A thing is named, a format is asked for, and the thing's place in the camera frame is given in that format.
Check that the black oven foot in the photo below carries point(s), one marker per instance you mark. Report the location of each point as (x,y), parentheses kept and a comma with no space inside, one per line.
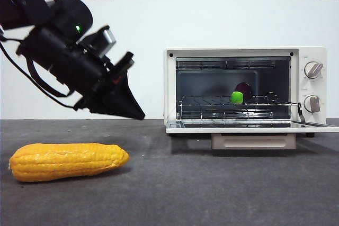
(310,135)
(174,135)

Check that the purple eggplant with green stem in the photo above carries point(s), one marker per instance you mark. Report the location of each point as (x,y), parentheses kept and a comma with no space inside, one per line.
(236,97)

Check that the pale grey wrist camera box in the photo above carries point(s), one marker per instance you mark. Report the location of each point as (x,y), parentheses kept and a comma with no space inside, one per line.
(108,39)

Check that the cream oven knob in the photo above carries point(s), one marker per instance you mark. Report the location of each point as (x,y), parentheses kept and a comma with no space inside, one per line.
(311,103)
(312,70)

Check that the cream toaster oven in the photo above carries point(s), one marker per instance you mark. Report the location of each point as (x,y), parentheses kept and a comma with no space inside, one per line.
(321,91)

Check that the yellow corn cob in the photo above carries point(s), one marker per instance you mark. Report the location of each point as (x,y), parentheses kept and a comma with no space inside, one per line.
(66,162)

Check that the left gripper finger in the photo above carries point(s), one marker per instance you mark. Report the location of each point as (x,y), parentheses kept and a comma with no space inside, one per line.
(111,107)
(127,93)

